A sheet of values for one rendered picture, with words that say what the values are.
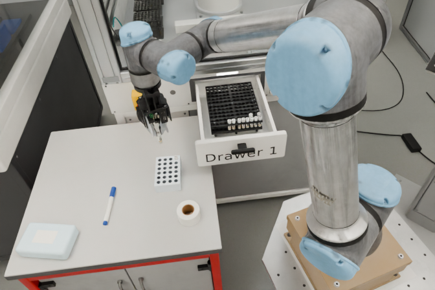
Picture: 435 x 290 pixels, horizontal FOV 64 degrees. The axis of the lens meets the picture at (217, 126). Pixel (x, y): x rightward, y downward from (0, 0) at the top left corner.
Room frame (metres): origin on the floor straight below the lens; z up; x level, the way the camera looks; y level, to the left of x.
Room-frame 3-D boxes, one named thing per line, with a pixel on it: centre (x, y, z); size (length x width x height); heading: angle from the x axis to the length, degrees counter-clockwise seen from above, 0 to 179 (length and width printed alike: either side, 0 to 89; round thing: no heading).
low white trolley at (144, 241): (0.74, 0.34, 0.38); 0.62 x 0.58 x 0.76; 94
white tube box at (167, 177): (0.74, 0.18, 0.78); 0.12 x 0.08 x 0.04; 1
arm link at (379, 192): (0.43, -0.33, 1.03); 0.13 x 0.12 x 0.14; 136
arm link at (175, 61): (0.67, 0.09, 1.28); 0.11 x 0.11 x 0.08; 46
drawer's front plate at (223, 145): (0.75, -0.07, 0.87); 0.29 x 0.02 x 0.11; 94
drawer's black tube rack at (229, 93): (0.95, -0.06, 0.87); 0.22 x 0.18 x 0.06; 4
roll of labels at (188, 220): (0.58, 0.11, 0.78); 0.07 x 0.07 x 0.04
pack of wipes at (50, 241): (0.52, 0.52, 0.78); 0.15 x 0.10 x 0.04; 82
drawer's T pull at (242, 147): (0.72, -0.07, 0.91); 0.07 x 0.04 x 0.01; 94
